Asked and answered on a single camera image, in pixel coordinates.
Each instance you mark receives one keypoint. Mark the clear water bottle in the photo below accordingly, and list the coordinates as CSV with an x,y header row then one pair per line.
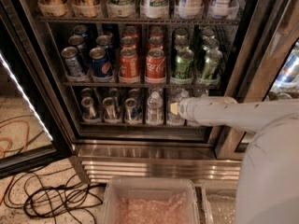
x,y
197,92
175,97
155,108

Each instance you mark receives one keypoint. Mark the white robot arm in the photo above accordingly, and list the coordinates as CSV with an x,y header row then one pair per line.
x,y
268,183

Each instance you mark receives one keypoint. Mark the stainless steel fridge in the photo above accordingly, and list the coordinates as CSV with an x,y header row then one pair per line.
x,y
255,39

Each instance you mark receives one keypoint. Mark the open fridge glass door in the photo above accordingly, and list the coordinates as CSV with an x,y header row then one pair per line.
x,y
20,68

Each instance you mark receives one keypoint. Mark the green soda can front left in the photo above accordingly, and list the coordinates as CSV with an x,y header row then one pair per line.
x,y
182,68

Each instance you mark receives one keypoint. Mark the green soda can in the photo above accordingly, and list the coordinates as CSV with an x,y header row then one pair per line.
x,y
182,68
209,69

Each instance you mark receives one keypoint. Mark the silver energy can front right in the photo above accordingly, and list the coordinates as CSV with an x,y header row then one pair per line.
x,y
133,115

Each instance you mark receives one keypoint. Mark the silver energy can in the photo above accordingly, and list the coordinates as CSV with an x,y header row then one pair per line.
x,y
90,113
111,112
133,115

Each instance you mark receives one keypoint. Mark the red Coca-Cola can front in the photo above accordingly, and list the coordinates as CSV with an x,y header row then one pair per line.
x,y
155,66

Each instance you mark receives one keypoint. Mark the green soda can front right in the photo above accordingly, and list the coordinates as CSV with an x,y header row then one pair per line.
x,y
209,69

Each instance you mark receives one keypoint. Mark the orange soda can front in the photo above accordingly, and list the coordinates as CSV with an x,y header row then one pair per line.
x,y
129,66

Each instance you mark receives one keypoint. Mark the silver energy can front middle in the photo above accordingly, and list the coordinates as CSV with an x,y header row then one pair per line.
x,y
111,112

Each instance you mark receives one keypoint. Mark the blue Pepsi can front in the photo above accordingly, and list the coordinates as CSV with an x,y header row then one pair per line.
x,y
101,65

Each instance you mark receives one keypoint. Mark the silver energy can front left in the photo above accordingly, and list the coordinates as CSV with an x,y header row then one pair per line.
x,y
90,113

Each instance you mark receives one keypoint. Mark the right clear plastic bin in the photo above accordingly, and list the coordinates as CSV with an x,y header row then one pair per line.
x,y
219,201

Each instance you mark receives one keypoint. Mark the clear plastic bin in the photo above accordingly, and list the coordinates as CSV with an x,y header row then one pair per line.
x,y
149,200
219,201

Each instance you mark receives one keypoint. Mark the left clear plastic bin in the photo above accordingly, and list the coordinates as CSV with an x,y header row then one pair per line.
x,y
149,200

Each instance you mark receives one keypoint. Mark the silver diet Pepsi can front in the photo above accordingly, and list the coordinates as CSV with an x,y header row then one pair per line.
x,y
75,70

